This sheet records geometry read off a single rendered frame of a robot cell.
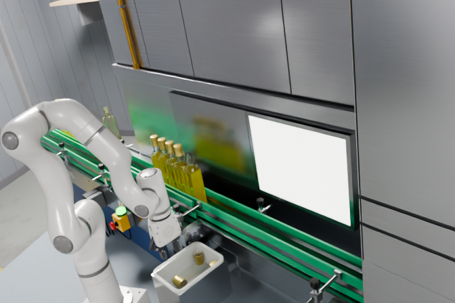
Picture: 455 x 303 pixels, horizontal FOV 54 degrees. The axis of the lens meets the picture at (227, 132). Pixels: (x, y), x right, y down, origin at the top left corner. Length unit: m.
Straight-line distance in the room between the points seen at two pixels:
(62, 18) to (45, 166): 4.12
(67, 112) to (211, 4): 0.60
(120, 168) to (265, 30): 0.62
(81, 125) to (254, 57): 0.59
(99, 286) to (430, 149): 1.30
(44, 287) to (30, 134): 0.98
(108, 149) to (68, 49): 4.28
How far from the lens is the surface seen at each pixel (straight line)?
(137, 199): 1.41
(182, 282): 1.73
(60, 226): 1.61
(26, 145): 1.49
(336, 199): 1.48
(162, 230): 1.55
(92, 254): 1.72
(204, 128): 1.83
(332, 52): 1.30
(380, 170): 0.86
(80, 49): 5.55
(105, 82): 5.49
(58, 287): 2.26
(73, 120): 1.45
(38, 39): 5.68
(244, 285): 1.95
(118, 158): 1.45
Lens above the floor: 2.08
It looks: 24 degrees down
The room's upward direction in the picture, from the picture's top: 10 degrees counter-clockwise
